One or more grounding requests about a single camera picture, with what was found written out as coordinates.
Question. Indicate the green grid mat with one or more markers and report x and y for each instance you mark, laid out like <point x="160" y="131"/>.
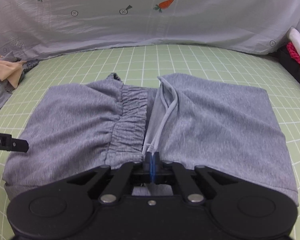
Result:
<point x="140" y="62"/>

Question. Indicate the beige garment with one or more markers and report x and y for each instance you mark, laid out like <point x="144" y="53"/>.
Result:
<point x="5" y="71"/>

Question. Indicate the red patterned cloth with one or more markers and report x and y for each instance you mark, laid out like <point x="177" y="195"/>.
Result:
<point x="298" y="60"/>

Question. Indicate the blue plaid shirt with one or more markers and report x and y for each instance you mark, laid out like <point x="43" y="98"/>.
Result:
<point x="30" y="65"/>

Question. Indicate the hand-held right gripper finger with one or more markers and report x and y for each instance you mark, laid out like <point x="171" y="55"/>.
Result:
<point x="154" y="166"/>
<point x="150" y="166"/>

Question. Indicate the grey sweat pants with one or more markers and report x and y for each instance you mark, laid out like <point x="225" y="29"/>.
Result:
<point x="215" y="117"/>

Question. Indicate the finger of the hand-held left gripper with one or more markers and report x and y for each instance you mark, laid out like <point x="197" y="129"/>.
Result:
<point x="20" y="145"/>

